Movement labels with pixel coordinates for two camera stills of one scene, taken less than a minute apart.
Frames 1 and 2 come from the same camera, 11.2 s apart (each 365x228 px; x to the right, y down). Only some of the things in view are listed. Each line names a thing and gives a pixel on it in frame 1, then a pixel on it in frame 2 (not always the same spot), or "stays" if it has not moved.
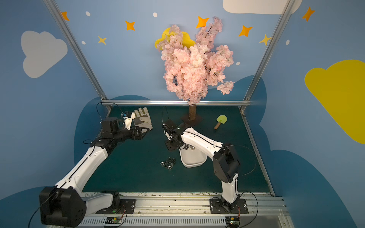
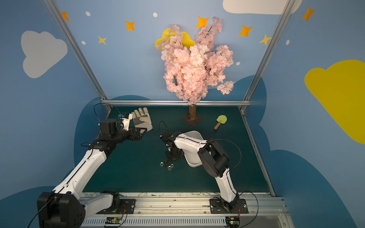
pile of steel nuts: x=169 y=163 stays
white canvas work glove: x=142 y=118 stays
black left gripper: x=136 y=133 stays
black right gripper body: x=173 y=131 -> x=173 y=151
